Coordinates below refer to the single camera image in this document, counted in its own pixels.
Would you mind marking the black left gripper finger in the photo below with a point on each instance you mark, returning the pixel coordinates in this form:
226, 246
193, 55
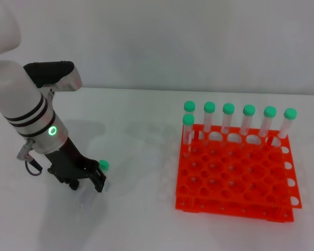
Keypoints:
99, 180
73, 184

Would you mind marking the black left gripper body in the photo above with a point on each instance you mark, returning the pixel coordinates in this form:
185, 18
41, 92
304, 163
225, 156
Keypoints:
65, 162

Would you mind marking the green-capped clear test tube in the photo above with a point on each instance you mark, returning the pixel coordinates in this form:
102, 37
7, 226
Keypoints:
103, 164
228, 108
209, 107
248, 110
290, 114
269, 112
189, 105
188, 130

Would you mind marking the white and silver left robot arm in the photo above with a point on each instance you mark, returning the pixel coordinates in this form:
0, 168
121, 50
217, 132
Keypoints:
18, 99

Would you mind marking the orange test tube rack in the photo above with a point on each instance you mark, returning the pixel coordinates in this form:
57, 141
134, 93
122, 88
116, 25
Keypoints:
233, 180

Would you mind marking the silver camera mount bracket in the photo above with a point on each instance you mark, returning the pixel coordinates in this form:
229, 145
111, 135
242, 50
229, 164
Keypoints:
52, 93

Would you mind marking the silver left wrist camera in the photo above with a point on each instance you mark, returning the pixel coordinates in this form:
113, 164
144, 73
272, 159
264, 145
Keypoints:
55, 74

